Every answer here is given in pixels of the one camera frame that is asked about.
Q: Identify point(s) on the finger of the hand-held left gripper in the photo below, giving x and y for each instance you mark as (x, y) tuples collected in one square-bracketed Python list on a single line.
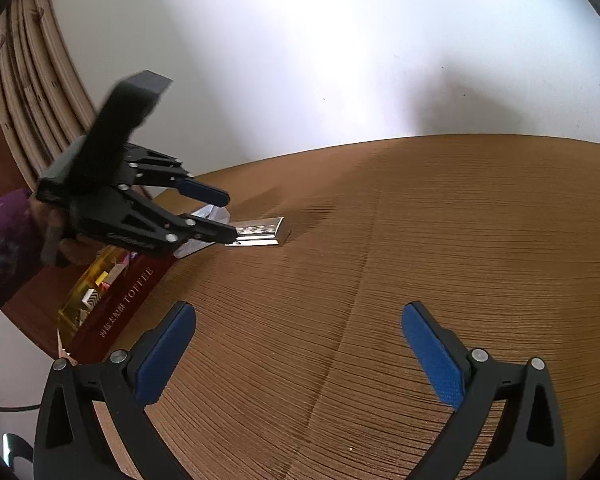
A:
[(215, 232), (205, 191)]

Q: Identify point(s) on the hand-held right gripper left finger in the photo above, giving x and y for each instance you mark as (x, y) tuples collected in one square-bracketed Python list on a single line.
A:
[(165, 350)]

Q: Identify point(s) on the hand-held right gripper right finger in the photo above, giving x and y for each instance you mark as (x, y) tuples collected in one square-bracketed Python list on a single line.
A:
[(432, 350)]

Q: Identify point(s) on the red box with gold interior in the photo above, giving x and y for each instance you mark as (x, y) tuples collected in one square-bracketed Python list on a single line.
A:
[(125, 300)]

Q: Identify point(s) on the person's left forearm purple sleeve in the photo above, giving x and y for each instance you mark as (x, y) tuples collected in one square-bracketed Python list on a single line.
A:
[(5, 250)]

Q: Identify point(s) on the person's left hand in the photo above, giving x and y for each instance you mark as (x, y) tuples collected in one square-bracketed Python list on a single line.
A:
[(80, 252)]

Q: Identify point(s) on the clear plastic packet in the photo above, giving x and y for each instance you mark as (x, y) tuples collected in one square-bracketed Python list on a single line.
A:
[(215, 214)]

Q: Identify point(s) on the shiny metal object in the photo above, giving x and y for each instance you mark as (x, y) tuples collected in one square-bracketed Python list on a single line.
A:
[(17, 447)]

